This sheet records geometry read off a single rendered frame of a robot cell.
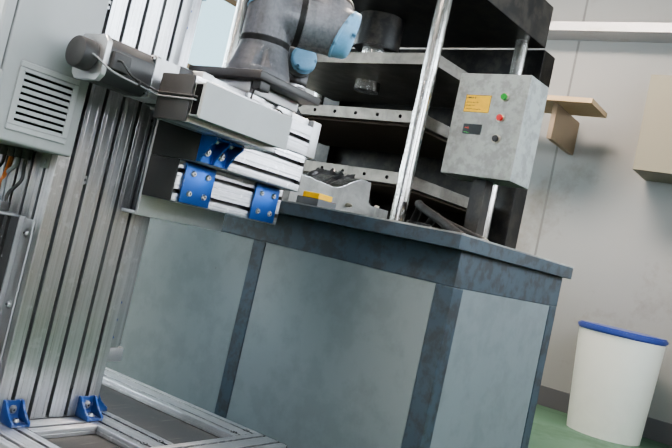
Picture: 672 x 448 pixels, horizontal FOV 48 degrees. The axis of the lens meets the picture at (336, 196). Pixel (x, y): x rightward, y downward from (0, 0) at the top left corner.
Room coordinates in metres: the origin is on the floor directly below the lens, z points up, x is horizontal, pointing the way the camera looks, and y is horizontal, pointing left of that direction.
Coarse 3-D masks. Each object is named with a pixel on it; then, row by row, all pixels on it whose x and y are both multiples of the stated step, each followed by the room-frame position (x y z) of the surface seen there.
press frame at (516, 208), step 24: (480, 72) 3.63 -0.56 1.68; (504, 72) 3.55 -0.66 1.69; (528, 72) 3.47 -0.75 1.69; (384, 168) 3.99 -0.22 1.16; (432, 168) 3.80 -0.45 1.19; (456, 192) 3.70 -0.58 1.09; (504, 192) 3.47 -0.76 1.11; (408, 216) 3.85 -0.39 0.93; (456, 216) 3.68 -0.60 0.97; (504, 216) 3.45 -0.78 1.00; (504, 240) 3.44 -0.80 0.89
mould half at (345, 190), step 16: (304, 176) 2.23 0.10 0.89; (320, 176) 2.50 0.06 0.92; (288, 192) 2.20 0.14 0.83; (320, 192) 2.29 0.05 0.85; (336, 192) 2.35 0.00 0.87; (352, 192) 2.41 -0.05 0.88; (368, 192) 2.48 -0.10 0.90; (336, 208) 2.37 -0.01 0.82; (352, 208) 2.43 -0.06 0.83; (368, 208) 2.49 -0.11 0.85
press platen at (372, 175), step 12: (312, 168) 3.24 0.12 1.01; (324, 168) 3.20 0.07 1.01; (336, 168) 3.15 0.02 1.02; (348, 168) 3.11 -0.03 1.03; (360, 168) 3.07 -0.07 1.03; (372, 180) 3.03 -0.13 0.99; (384, 180) 2.99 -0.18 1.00; (396, 180) 2.95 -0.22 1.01; (420, 180) 3.01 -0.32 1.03; (420, 192) 3.05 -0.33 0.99; (432, 192) 3.09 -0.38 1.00; (444, 192) 3.16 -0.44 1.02; (456, 204) 3.25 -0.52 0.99
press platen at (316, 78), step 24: (312, 72) 3.59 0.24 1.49; (336, 72) 3.47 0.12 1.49; (360, 72) 3.36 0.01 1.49; (384, 72) 3.26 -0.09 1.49; (408, 72) 3.17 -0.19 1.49; (456, 72) 3.08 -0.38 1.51; (336, 96) 4.04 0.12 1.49; (360, 96) 3.90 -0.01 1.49; (384, 96) 3.77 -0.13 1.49; (408, 96) 3.64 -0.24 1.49; (432, 96) 3.52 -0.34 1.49; (456, 96) 3.41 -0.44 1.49
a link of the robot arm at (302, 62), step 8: (296, 48) 2.09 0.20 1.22; (288, 56) 2.10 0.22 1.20; (296, 56) 2.09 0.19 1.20; (304, 56) 2.09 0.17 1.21; (312, 56) 2.10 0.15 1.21; (288, 64) 2.11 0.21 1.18; (296, 64) 2.09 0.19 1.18; (304, 64) 2.09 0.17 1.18; (312, 64) 2.10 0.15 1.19; (296, 72) 2.13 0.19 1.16; (304, 72) 2.12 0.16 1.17
